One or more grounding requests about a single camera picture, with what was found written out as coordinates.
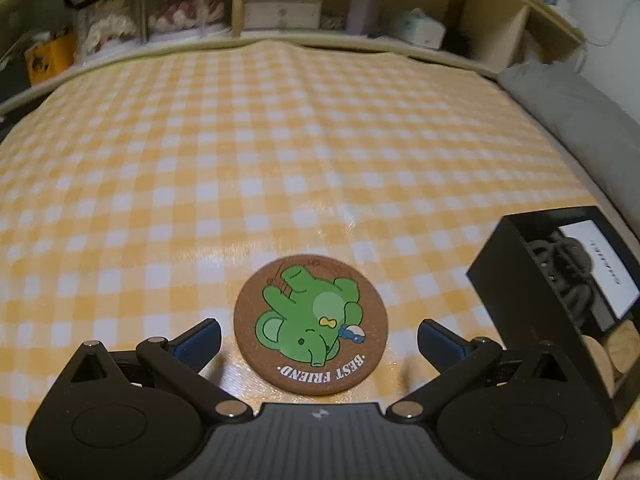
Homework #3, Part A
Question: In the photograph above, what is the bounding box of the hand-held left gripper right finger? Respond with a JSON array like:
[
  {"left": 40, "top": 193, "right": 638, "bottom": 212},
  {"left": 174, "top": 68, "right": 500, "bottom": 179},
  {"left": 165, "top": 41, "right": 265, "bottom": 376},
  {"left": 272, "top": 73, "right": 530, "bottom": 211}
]
[{"left": 385, "top": 318, "right": 574, "bottom": 420}]

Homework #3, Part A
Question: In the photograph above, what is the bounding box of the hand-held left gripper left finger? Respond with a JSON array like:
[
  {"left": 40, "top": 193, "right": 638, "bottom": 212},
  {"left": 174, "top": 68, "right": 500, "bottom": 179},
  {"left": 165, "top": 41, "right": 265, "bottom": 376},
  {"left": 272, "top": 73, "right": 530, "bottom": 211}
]
[{"left": 67, "top": 317, "right": 255, "bottom": 420}]

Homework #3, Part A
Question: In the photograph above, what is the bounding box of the black rectangular tray box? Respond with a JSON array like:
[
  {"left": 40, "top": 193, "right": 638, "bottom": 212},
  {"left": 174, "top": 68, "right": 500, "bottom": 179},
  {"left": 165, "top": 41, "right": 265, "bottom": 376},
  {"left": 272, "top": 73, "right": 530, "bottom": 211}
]
[{"left": 465, "top": 204, "right": 640, "bottom": 432}]

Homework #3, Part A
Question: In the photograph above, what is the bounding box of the round green elephant coaster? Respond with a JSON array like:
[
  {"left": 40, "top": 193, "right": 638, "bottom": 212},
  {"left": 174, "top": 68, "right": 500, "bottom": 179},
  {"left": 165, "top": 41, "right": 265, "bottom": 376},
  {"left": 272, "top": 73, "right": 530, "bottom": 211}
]
[{"left": 233, "top": 254, "right": 386, "bottom": 392}]

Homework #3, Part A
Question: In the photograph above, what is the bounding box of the brown hair claw clip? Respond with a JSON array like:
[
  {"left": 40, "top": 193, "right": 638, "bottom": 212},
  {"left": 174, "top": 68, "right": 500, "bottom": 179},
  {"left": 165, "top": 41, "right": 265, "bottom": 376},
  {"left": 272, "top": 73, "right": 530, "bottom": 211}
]
[{"left": 524, "top": 232, "right": 596, "bottom": 324}]

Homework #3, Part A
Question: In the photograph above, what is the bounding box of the oval wooden box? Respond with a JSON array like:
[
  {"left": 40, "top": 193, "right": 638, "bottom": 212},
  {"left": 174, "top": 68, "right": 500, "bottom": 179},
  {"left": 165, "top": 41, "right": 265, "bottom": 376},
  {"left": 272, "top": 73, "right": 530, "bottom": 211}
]
[{"left": 581, "top": 320, "right": 640, "bottom": 404}]

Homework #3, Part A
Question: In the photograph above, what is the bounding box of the black and white gift box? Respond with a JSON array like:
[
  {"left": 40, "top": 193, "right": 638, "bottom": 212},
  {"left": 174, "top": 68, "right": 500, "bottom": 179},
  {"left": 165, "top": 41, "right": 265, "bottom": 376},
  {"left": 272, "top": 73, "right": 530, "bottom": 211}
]
[{"left": 556, "top": 219, "right": 640, "bottom": 319}]

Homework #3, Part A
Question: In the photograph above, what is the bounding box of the yellow checked blanket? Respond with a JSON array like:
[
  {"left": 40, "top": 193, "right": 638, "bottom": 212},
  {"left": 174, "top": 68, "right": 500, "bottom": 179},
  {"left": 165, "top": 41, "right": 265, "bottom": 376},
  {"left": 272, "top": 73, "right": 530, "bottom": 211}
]
[{"left": 0, "top": 40, "right": 622, "bottom": 461}]

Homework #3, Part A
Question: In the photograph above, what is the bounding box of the grey pillow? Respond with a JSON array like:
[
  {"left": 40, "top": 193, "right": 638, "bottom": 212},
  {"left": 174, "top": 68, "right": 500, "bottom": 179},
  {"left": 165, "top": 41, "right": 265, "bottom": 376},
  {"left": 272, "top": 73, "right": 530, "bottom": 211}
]
[{"left": 496, "top": 61, "right": 640, "bottom": 222}]

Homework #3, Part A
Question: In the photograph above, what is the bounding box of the long wooden shelf unit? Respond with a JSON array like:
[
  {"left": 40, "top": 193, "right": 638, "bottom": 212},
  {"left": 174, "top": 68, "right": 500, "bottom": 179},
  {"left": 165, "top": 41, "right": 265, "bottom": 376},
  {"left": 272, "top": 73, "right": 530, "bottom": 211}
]
[{"left": 0, "top": 0, "right": 587, "bottom": 117}]

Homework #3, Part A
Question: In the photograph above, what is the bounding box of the white tissue pack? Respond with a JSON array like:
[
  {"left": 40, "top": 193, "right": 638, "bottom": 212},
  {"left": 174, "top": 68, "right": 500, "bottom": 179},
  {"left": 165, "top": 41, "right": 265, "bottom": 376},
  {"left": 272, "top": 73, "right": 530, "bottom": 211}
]
[{"left": 397, "top": 7, "right": 447, "bottom": 49}]

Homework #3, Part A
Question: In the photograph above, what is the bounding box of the yellow printed box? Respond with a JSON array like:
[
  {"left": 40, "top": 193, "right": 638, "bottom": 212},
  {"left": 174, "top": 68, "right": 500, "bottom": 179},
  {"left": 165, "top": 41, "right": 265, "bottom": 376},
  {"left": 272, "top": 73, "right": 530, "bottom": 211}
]
[{"left": 23, "top": 34, "right": 77, "bottom": 87}]

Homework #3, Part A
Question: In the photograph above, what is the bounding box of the clear case with white doll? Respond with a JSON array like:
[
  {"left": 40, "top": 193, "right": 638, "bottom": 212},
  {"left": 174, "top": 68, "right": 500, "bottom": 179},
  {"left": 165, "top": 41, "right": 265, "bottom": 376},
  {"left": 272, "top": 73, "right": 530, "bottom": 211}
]
[{"left": 74, "top": 0, "right": 146, "bottom": 57}]

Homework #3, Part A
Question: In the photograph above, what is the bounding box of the white drawer box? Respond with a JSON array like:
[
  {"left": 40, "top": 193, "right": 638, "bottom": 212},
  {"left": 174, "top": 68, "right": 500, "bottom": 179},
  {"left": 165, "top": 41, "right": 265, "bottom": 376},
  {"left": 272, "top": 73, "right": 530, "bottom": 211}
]
[{"left": 243, "top": 0, "right": 323, "bottom": 30}]

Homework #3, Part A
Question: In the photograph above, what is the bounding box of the purple box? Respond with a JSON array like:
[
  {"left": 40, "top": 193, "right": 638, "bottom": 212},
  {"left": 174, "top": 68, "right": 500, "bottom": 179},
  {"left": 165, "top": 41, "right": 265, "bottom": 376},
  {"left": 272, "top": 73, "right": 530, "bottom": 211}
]
[{"left": 347, "top": 0, "right": 381, "bottom": 36}]

